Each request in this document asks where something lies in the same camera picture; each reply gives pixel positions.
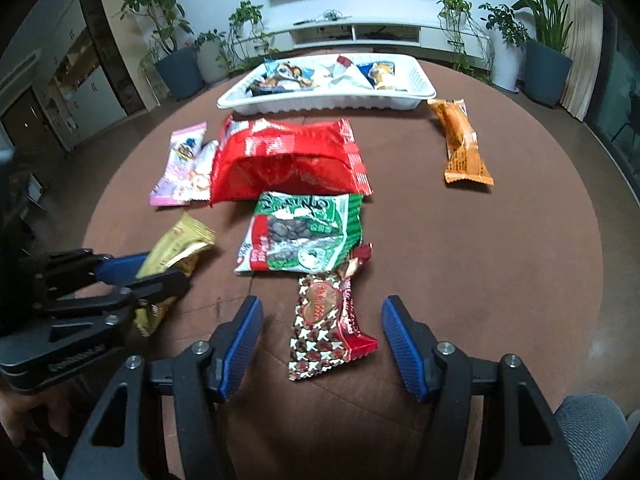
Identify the wooden white cupboard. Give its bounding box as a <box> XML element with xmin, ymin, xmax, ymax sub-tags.
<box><xmin>35</xmin><ymin>0</ymin><xmax>158</xmax><ymax>150</ymax></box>

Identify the tall green plant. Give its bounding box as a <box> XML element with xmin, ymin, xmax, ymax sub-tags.
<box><xmin>499</xmin><ymin>0</ymin><xmax>604</xmax><ymax>53</ymax></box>

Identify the blue snack packet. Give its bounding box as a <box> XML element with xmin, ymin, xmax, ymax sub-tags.
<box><xmin>357</xmin><ymin>61</ymin><xmax>404</xmax><ymax>91</ymax></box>

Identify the gold snack packet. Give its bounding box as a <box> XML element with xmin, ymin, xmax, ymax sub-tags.
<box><xmin>134</xmin><ymin>212</ymin><xmax>216</xmax><ymax>337</ymax></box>

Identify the dark blue left pot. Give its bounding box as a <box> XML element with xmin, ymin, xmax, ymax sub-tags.
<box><xmin>154</xmin><ymin>47</ymin><xmax>204</xmax><ymax>100</ymax></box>

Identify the white plant pot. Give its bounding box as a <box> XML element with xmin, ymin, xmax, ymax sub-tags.
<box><xmin>491</xmin><ymin>40</ymin><xmax>525</xmax><ymax>93</ymax></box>
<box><xmin>196</xmin><ymin>40</ymin><xmax>229</xmax><ymax>84</ymax></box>

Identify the large red snack bag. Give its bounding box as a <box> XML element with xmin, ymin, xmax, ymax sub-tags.
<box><xmin>209</xmin><ymin>117</ymin><xmax>372</xmax><ymax>204</ymax></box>

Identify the orange snack bar packet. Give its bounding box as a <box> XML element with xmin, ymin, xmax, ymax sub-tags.
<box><xmin>427</xmin><ymin>99</ymin><xmax>495</xmax><ymax>186</ymax></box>

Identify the white pink snack packet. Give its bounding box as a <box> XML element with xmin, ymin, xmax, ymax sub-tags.
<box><xmin>184</xmin><ymin>140</ymin><xmax>218</xmax><ymax>202</ymax></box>

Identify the red star chocolate packet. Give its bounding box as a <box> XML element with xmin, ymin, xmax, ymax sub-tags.
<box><xmin>288</xmin><ymin>244</ymin><xmax>378</xmax><ymax>382</ymax></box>

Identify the dark blue plant pot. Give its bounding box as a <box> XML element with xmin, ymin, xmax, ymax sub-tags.
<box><xmin>523</xmin><ymin>40</ymin><xmax>573</xmax><ymax>107</ymax></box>

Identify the white tv cabinet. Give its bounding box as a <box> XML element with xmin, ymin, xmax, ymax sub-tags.
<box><xmin>259</xmin><ymin>0</ymin><xmax>497</xmax><ymax>68</ymax></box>

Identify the white plastic tray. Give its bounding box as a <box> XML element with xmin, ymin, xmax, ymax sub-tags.
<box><xmin>217</xmin><ymin>52</ymin><xmax>437</xmax><ymax>115</ymax></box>

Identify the green seed snack packet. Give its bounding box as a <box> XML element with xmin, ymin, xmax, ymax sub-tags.
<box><xmin>234</xmin><ymin>192</ymin><xmax>363</xmax><ymax>274</ymax></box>

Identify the grey chair seat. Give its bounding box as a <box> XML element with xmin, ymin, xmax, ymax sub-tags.
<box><xmin>554</xmin><ymin>393</ymin><xmax>639</xmax><ymax>479</ymax></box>

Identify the person's left hand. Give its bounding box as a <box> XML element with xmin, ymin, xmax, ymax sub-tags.
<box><xmin>0</xmin><ymin>385</ymin><xmax>70</xmax><ymax>446</ymax></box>

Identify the white left plant pot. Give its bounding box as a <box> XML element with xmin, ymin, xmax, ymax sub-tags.
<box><xmin>196</xmin><ymin>40</ymin><xmax>229</xmax><ymax>84</ymax></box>

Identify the black nut snack packet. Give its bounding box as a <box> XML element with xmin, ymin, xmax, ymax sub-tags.
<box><xmin>248</xmin><ymin>78</ymin><xmax>314</xmax><ymax>96</ymax></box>

